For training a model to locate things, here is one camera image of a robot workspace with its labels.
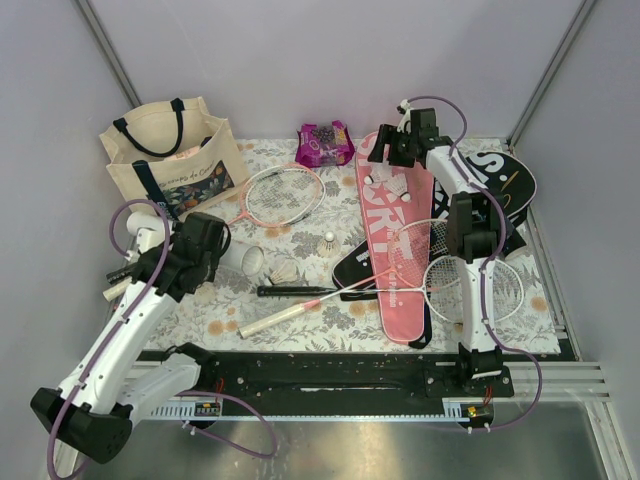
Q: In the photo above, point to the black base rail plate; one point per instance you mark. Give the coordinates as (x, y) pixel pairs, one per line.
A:
(380, 382)

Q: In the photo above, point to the pink racket cover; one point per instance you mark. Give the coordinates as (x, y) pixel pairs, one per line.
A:
(404, 316)

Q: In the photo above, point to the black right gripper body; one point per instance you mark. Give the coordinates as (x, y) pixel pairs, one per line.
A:
(399, 143)

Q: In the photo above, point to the floral patterned table mat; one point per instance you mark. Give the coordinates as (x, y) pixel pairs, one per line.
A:
(212, 316)

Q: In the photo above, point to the pink frame badminton racket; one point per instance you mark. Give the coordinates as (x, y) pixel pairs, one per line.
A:
(280, 196)

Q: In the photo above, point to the black shuttlecock tube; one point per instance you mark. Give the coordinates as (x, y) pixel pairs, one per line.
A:
(513, 243)

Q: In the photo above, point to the purple snack packet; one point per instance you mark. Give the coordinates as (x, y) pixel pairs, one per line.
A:
(324, 145)

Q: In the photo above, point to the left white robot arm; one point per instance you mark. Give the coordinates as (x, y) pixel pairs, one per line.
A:
(93, 410)

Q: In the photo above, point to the white cable duct strip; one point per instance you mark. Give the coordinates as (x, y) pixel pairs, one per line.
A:
(198, 409)

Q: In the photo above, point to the black racket cover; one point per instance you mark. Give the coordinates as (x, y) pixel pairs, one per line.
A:
(506, 175)

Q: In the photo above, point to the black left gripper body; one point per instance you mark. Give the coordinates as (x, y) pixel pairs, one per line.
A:
(210, 269)

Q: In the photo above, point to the black frame badminton racket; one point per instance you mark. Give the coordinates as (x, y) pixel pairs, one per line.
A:
(130, 270)

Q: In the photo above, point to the beige canvas tote bag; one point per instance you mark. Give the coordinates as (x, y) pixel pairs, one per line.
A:
(176, 154)

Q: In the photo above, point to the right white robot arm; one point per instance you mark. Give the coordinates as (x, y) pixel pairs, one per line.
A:
(476, 229)

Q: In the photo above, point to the white feather shuttlecock black band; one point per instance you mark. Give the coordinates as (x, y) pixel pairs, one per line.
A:
(285, 273)

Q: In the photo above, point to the white frame racket black handle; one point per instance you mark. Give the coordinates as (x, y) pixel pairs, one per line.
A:
(443, 291)

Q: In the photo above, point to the white shuttlecock mid table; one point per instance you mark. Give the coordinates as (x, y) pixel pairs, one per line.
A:
(328, 246)

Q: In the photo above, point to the white shuttlecock tube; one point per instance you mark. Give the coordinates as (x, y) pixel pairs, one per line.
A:
(149, 232)

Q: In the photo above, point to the pink white racket right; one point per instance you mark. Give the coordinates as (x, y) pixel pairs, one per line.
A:
(409, 254)

